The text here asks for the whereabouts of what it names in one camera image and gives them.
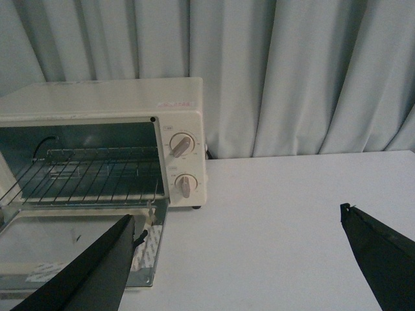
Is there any lower beige control knob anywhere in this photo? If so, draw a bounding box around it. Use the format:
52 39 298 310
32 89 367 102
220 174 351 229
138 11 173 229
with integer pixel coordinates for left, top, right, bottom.
175 174 198 198

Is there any cream toaster oven body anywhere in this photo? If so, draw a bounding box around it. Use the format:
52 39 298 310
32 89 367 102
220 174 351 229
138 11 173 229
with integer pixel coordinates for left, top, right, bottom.
1 78 207 207

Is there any glass oven door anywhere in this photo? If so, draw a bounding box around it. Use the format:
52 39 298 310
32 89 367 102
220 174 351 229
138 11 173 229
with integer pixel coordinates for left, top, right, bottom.
1 200 167 295

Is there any wire oven rack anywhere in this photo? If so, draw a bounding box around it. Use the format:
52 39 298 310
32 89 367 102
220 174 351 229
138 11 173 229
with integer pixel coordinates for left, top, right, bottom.
1 147 165 207

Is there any upper beige control knob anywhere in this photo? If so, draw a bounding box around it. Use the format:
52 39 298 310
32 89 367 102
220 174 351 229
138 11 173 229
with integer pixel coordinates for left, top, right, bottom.
169 133 195 158

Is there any pale grey curtain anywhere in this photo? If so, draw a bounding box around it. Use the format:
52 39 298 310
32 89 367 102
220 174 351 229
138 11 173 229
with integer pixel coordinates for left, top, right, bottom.
1 1 414 158

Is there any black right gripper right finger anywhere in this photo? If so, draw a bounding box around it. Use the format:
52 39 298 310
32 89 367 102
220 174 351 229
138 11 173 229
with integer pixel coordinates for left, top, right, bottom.
340 203 414 310

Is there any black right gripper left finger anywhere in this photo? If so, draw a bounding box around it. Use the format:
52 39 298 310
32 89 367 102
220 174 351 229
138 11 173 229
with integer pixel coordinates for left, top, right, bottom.
13 214 148 310

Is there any beige control knob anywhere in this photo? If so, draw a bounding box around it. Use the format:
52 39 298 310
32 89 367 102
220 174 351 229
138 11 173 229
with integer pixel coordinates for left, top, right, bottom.
175 174 198 198
169 133 195 158

